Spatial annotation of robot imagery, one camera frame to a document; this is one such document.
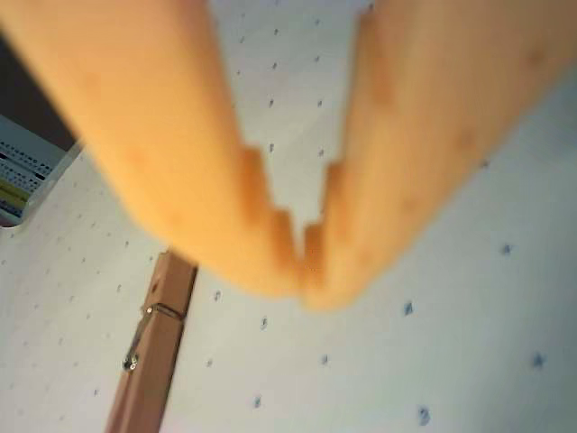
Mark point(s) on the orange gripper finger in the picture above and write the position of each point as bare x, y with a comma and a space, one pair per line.
428, 135
158, 135

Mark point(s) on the wooden clothespin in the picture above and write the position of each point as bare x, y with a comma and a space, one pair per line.
155, 361

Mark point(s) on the white box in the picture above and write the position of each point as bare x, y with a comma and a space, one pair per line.
27, 180

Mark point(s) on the white dotted paper sheet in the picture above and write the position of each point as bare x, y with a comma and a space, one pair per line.
405, 361

